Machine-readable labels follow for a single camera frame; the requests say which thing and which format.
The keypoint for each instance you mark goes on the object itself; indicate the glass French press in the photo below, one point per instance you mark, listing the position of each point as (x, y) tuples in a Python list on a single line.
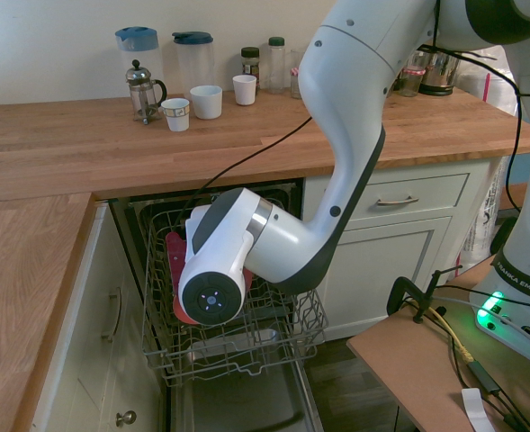
[(142, 96)]

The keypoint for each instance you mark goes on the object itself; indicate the clear drinking glass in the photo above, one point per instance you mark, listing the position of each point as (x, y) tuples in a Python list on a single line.
[(295, 57)]

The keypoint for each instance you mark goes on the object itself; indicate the cream cabinet drawer front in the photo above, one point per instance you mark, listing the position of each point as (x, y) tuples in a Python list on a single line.
[(435, 193)]

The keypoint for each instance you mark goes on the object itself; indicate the white cup with patterned rim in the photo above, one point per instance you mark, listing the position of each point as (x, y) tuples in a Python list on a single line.
[(176, 117)]

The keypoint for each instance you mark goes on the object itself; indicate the wide white cup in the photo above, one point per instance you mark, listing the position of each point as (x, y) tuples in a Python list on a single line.
[(206, 105)]

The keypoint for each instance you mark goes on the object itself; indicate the clear bottle with green lid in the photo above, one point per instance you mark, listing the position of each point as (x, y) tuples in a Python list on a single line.
[(275, 67)]

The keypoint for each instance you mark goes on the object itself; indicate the black C clamp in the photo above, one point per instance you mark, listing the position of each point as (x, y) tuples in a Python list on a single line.
[(397, 292)]

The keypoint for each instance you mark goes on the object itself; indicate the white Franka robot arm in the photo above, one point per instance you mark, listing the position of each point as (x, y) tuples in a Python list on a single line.
[(350, 112)]

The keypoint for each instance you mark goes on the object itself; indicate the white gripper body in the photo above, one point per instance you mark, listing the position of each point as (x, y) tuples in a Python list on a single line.
[(191, 231)]

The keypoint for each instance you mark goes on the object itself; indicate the round metal cabinet knob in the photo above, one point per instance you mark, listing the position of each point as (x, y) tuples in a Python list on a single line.
[(126, 418)]

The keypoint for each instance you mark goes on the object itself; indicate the cream cabinet door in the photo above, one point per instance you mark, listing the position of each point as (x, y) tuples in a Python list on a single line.
[(390, 279)]

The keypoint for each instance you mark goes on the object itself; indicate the brown fibreboard mounting board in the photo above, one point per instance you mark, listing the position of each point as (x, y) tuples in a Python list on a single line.
[(408, 360)]

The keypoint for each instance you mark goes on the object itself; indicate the pitcher with dark blue lid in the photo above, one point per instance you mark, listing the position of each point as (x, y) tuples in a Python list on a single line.
[(193, 58)]

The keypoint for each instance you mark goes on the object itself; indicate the printed white plastic sack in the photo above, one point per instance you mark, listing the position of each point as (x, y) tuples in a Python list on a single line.
[(485, 216)]

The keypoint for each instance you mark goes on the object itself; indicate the stainless steel kettle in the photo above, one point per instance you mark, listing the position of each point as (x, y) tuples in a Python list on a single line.
[(442, 72)]

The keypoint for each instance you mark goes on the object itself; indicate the red plastic plate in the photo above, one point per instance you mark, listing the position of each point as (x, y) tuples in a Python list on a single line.
[(174, 256)]

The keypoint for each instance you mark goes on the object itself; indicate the red straw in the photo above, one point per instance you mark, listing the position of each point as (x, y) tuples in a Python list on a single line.
[(486, 87)]

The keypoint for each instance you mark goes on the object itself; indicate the glass jar with dark lid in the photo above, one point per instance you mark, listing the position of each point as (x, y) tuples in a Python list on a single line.
[(249, 63)]

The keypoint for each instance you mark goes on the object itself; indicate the steel dishwasher door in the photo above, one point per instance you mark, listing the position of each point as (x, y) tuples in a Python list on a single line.
[(246, 396)]

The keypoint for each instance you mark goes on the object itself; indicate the white paper label strip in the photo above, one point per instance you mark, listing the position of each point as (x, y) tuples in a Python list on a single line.
[(476, 407)]

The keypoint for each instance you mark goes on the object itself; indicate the pitcher with light blue lid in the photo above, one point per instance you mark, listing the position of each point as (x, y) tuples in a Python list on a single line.
[(138, 42)]

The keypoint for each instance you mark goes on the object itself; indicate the small white cup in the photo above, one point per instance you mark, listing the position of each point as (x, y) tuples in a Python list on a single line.
[(244, 92)]

